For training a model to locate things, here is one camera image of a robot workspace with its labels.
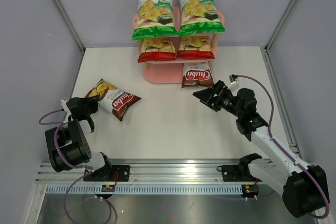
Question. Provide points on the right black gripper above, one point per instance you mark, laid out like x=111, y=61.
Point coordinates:
x=220, y=88

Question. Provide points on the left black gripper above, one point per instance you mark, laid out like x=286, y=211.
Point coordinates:
x=93, y=101

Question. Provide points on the brown chips bag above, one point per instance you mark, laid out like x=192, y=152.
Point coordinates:
x=113, y=99
x=197, y=75

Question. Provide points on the red chips bag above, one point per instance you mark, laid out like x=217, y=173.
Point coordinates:
x=195, y=47
x=157, y=49

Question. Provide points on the green chips bag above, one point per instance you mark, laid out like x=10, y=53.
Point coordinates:
x=154, y=19
x=199, y=17

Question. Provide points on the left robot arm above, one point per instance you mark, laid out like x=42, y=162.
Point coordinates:
x=67, y=145

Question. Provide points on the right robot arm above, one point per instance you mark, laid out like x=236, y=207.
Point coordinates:
x=303, y=187

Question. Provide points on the pink three-tier shelf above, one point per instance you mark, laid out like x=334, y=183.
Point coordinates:
x=170, y=72

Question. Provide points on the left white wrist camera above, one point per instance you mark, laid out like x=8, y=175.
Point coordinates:
x=64, y=105

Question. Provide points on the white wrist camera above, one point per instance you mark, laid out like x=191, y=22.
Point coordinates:
x=233, y=78
x=64, y=105

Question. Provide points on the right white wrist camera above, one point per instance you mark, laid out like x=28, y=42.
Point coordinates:
x=233, y=78

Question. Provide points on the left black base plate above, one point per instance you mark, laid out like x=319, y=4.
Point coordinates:
x=107, y=173

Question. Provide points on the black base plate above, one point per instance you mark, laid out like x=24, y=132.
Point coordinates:
x=107, y=173
x=231, y=173

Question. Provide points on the aluminium mounting rail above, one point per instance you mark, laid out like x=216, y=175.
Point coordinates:
x=144, y=173

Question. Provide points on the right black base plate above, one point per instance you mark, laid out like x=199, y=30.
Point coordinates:
x=231, y=173

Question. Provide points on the white slotted cable duct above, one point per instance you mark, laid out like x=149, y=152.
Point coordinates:
x=137, y=189

